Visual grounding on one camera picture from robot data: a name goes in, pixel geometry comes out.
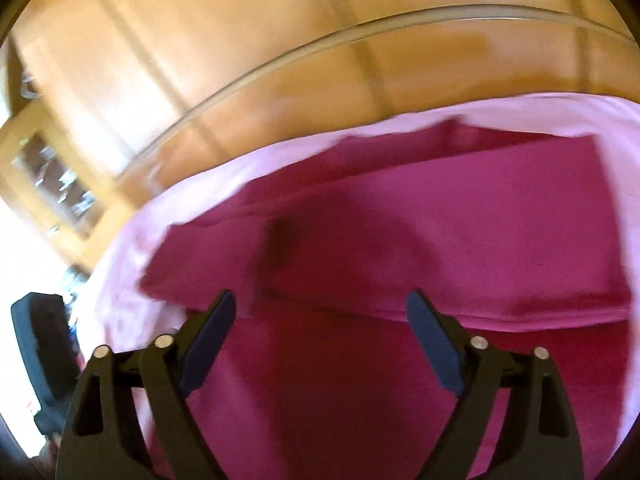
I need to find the wooden shelf cabinet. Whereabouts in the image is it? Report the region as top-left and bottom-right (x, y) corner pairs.
(0, 102), (123, 268)

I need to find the wooden wardrobe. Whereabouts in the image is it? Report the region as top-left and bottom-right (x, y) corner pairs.
(0, 0), (640, 273)

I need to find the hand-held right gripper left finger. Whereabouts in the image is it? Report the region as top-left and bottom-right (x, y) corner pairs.
(55, 288), (237, 480)

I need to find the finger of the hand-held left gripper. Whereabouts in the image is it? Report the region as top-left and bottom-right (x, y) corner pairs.
(10, 292), (82, 437)

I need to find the pink bed sheet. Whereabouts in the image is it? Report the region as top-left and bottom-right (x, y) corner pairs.
(75, 92), (640, 480)

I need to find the dark red fleece garment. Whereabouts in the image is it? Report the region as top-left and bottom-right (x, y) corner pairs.
(140, 117), (632, 480)

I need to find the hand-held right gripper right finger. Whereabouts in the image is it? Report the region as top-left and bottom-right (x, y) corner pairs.
(406, 288), (585, 480)

